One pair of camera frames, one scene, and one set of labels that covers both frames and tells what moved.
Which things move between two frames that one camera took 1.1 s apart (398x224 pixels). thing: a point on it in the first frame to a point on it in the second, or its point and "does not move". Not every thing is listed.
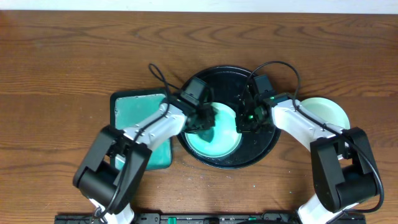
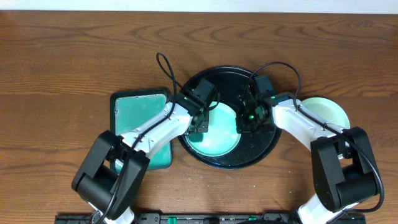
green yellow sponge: (206, 134) to (196, 137)
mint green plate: (327, 110) does not move
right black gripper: (246, 118) does not move
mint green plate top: (224, 139) does not move
